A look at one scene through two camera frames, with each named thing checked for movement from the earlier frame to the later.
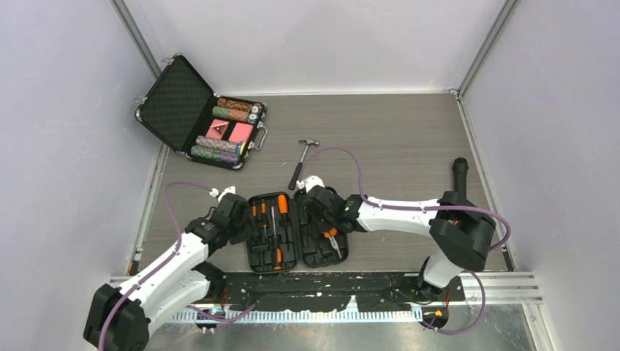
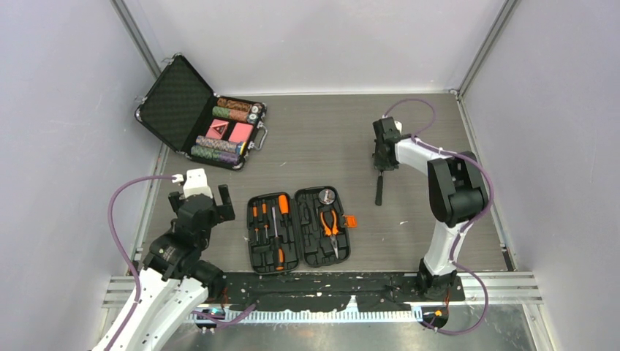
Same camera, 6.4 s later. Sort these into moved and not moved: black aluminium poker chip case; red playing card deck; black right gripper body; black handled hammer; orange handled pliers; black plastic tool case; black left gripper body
Moved: black left gripper body; black handled hammer; black right gripper body
Not moved: black aluminium poker chip case; orange handled pliers; black plastic tool case; red playing card deck
